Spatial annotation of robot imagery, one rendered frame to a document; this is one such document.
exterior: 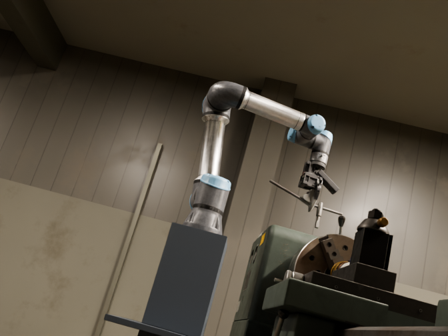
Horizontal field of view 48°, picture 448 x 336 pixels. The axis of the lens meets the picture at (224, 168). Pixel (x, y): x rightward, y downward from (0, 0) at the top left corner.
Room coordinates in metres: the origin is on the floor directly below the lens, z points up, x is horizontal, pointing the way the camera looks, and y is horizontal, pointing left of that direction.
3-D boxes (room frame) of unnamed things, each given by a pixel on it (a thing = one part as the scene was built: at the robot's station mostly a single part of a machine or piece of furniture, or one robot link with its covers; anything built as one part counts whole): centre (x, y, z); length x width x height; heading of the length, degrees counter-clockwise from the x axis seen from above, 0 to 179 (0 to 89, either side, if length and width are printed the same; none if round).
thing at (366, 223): (1.25, -0.41, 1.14); 0.08 x 0.08 x 0.03
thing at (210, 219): (1.84, 0.01, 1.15); 0.15 x 0.15 x 0.10
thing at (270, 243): (2.26, -0.48, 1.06); 0.59 x 0.48 x 0.39; 179
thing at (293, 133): (2.00, -0.29, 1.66); 0.11 x 0.11 x 0.08; 9
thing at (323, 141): (2.03, -0.38, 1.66); 0.09 x 0.08 x 0.11; 99
